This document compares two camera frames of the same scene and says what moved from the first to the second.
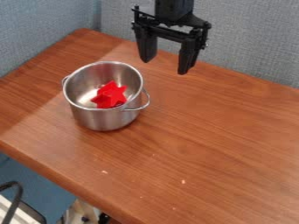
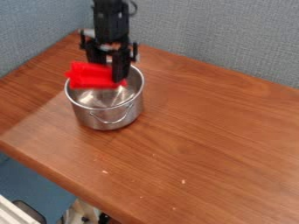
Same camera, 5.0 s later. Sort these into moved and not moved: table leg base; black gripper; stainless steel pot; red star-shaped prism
Moved: red star-shaped prism; black gripper
Not moved: table leg base; stainless steel pot
